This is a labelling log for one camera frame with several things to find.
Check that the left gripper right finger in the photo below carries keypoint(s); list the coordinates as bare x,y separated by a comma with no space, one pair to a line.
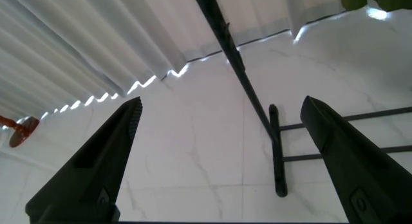
360,185

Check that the black clothes rack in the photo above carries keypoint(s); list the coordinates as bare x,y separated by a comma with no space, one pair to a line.
225,37

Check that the white curtain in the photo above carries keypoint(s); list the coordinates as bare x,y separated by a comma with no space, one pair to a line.
80,40

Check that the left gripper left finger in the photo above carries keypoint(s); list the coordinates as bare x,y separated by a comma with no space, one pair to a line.
71,198

